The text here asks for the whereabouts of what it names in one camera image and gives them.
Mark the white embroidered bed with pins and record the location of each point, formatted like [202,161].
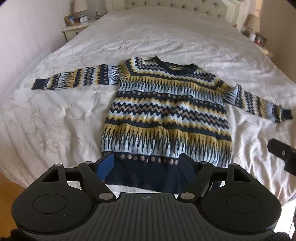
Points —
[161,34]

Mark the small grey device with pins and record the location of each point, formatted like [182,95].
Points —
[98,15]

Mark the cream tufted headboard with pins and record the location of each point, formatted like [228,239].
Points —
[185,5]

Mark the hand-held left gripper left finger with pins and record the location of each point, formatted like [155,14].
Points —
[106,165]

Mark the small alarm clock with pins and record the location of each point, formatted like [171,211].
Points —
[83,19]

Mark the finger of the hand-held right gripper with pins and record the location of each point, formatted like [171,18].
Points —
[278,149]
[291,166]

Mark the wooden picture frame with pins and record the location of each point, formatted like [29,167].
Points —
[70,20]

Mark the navy yellow patterned knit sweater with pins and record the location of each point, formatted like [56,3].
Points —
[166,111]

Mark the dark picture frame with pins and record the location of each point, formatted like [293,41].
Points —
[261,39]

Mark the white table lamp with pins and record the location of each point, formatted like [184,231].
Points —
[253,22]
[80,5]

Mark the cream nightstand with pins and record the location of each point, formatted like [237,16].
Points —
[268,49]
[71,31]

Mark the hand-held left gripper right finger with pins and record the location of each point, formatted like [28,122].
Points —
[185,166]

